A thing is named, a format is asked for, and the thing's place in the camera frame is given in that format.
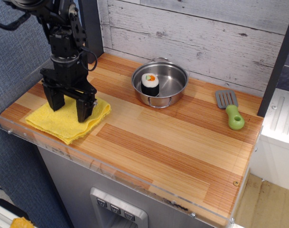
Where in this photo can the grey spatula green handle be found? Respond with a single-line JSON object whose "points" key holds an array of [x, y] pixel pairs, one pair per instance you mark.
{"points": [[226, 99]]}

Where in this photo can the silver cabinet with dispenser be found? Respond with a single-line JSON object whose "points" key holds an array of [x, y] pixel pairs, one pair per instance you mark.
{"points": [[93, 200]]}

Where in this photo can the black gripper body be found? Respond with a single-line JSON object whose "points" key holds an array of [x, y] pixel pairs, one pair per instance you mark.
{"points": [[70, 76]]}

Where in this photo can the yellow cloth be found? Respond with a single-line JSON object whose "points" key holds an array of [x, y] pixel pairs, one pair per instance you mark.
{"points": [[63, 123]]}

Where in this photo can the black right post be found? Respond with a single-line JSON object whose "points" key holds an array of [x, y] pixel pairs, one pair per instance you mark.
{"points": [[274, 78]]}

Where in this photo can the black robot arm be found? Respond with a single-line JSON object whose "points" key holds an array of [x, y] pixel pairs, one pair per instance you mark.
{"points": [[66, 37]]}

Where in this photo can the white toy sink unit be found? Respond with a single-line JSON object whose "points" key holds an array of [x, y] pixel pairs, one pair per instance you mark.
{"points": [[270, 159]]}

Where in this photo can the yellow object at corner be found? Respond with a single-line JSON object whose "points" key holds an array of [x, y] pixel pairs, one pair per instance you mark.
{"points": [[21, 223]]}

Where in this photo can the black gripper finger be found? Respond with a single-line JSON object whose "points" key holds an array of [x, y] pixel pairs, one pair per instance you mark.
{"points": [[85, 107], [54, 97]]}

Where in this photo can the toy sushi roll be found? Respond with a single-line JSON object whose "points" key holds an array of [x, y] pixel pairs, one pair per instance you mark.
{"points": [[150, 84]]}

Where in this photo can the stainless steel pot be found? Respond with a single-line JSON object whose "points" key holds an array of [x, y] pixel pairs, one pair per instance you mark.
{"points": [[173, 80]]}

